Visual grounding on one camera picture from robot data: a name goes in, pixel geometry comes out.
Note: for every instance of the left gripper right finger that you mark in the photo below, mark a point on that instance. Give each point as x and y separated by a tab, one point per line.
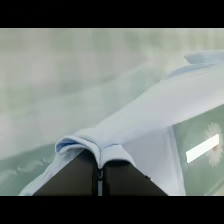
128	181

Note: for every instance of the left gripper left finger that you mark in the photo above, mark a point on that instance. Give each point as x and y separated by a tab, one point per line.
75	180

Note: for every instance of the light blue T-shirt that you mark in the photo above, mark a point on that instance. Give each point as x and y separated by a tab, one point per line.
150	110

